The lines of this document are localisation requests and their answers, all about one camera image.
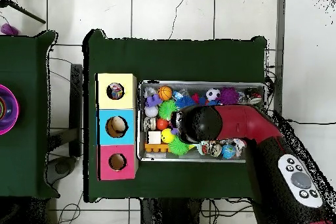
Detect wooden box with three holes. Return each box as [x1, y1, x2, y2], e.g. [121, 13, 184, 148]
[95, 73, 138, 181]

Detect small purple object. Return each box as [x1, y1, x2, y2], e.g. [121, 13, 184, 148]
[0, 22, 20, 36]

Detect black tripod leg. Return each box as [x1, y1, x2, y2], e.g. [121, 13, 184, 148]
[0, 0, 47, 24]

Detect green puffer ball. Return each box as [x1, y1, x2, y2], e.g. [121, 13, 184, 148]
[158, 99, 179, 121]

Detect lavender building block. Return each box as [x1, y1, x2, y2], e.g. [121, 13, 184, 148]
[144, 94, 163, 108]

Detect orange basketball toy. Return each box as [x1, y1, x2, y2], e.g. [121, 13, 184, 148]
[157, 85, 173, 102]

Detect black and white soccer ball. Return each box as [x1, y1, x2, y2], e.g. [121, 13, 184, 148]
[205, 87, 221, 102]

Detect blue puffer ball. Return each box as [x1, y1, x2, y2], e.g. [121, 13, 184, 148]
[175, 95, 196, 108]

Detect shallow wire mesh bin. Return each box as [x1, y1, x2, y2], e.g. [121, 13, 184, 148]
[136, 79, 267, 164]

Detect purple and pink bowl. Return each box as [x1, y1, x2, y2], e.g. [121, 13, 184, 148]
[0, 84, 20, 135]

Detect dark green table cloth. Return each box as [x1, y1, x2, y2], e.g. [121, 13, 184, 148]
[82, 29, 268, 204]
[0, 30, 60, 200]

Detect purple spiky ball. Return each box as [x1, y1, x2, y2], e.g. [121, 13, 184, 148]
[217, 86, 240, 106]

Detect black cable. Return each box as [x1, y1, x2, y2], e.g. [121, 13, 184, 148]
[284, 118, 336, 125]

